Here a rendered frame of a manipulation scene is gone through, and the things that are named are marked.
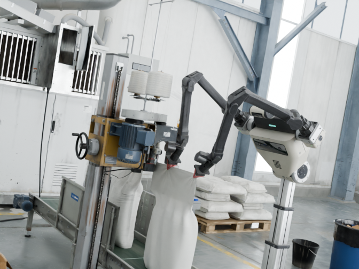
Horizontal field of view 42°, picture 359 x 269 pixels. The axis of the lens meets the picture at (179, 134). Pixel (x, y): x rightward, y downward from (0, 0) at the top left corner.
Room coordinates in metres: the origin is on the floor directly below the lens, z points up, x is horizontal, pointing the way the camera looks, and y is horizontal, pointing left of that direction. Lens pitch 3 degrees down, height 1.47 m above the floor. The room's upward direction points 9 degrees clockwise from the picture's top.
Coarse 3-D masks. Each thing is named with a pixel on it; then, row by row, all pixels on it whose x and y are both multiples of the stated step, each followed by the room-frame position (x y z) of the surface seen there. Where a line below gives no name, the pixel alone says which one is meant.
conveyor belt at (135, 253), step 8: (48, 200) 4.58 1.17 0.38; (56, 200) 4.64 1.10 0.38; (56, 208) 4.32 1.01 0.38; (136, 240) 3.72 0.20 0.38; (120, 248) 3.45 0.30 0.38; (128, 248) 3.48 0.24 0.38; (136, 248) 3.52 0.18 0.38; (144, 248) 3.55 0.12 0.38; (120, 256) 3.27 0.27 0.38; (128, 256) 3.30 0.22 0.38; (136, 256) 3.33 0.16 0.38; (136, 264) 3.16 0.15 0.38; (144, 264) 3.19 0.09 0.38
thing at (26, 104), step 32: (0, 32) 5.22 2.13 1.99; (32, 32) 5.37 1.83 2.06; (0, 64) 5.32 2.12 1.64; (32, 64) 5.53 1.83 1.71; (96, 64) 5.88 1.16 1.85; (0, 96) 5.26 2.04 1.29; (32, 96) 5.47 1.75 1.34; (64, 96) 5.69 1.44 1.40; (96, 96) 5.91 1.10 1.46; (0, 128) 5.29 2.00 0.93; (32, 128) 5.50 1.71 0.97; (64, 128) 5.73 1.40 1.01; (0, 160) 5.32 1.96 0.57; (32, 160) 5.54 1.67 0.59; (64, 160) 5.77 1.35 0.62; (0, 192) 5.36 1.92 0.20; (32, 192) 5.56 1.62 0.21
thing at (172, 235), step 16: (160, 176) 3.25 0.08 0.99; (176, 176) 3.10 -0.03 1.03; (192, 176) 2.98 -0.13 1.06; (160, 192) 3.22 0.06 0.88; (176, 192) 3.08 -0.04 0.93; (192, 192) 2.95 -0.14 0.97; (160, 208) 3.07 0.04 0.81; (176, 208) 2.98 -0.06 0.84; (160, 224) 3.02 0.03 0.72; (176, 224) 2.91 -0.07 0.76; (192, 224) 2.91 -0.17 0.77; (160, 240) 2.99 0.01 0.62; (176, 240) 2.89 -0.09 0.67; (192, 240) 2.91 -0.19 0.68; (144, 256) 3.14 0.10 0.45; (160, 256) 2.97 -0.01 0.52; (176, 256) 2.87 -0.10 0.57; (192, 256) 2.93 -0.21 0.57
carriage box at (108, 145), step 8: (96, 120) 3.15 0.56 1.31; (104, 120) 3.05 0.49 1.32; (112, 120) 3.06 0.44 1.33; (120, 120) 3.09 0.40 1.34; (88, 136) 3.22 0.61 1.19; (96, 136) 3.12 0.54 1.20; (104, 136) 3.03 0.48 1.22; (112, 136) 3.07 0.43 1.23; (104, 144) 3.03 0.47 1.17; (112, 144) 3.07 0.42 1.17; (104, 152) 3.04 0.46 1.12; (112, 152) 3.08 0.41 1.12; (96, 160) 3.08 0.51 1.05; (104, 160) 3.05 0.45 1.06
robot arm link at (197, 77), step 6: (198, 72) 3.03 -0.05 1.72; (186, 78) 3.00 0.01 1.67; (192, 78) 2.98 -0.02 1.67; (198, 78) 3.00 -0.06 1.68; (204, 78) 3.03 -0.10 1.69; (186, 84) 2.98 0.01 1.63; (204, 84) 3.05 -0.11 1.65; (210, 84) 3.07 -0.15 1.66; (204, 90) 3.09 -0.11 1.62; (210, 90) 3.08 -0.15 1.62; (210, 96) 3.10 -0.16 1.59; (216, 96) 3.11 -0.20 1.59; (216, 102) 3.14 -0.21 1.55; (222, 102) 3.14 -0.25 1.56; (222, 108) 3.16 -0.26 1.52
